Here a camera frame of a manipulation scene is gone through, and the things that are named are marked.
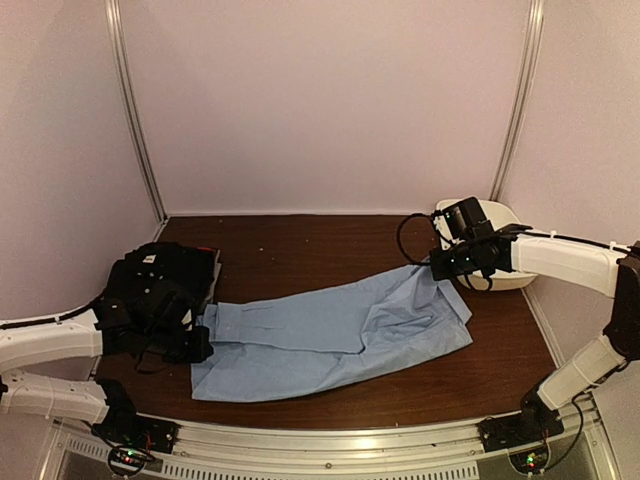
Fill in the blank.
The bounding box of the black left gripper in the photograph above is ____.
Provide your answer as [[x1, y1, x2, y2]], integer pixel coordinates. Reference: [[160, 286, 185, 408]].
[[143, 324, 212, 364]]

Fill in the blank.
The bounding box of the light blue long sleeve shirt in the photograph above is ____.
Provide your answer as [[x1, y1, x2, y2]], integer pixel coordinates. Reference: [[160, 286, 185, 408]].
[[191, 266, 472, 403]]

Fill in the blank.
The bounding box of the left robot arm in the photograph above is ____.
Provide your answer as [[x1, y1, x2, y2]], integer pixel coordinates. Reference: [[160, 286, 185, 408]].
[[1, 280, 213, 444]]

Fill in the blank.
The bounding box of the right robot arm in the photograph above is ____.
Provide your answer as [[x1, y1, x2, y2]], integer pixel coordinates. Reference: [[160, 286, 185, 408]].
[[428, 197, 639, 442]]

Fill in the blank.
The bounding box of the white plastic tub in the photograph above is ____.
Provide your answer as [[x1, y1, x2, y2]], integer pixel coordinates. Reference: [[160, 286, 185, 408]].
[[450, 200, 537, 291]]

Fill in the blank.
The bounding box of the grey folded shirt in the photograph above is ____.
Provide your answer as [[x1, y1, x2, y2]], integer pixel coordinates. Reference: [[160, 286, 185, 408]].
[[205, 249, 222, 304]]

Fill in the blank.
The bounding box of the red black plaid shirt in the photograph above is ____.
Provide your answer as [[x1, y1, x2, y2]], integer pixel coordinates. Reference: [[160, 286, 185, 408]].
[[195, 246, 219, 254]]

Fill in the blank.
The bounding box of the left circuit board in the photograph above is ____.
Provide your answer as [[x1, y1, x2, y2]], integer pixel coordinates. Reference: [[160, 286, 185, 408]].
[[107, 446, 155, 476]]

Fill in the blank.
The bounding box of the circuit board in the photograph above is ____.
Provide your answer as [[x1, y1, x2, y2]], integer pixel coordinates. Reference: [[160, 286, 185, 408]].
[[107, 446, 155, 476], [509, 447, 550, 476]]

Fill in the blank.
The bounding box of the right circuit board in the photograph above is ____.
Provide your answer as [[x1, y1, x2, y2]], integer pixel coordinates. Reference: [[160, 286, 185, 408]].
[[509, 447, 550, 476]]

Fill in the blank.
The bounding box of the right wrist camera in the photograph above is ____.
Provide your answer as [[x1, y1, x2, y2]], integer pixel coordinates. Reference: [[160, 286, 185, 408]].
[[431, 210, 453, 247]]

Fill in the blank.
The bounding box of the right black camera cable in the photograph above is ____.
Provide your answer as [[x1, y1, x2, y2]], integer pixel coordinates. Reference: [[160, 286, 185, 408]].
[[397, 212, 436, 266]]

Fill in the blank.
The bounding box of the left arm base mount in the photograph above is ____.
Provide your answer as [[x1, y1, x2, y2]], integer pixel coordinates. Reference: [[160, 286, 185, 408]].
[[92, 404, 179, 454]]

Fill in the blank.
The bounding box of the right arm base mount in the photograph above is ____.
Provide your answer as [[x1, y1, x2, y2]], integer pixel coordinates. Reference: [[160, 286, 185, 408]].
[[477, 399, 564, 452]]

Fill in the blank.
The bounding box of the front aluminium frame rail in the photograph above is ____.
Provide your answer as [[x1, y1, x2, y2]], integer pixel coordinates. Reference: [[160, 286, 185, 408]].
[[39, 394, 621, 480]]

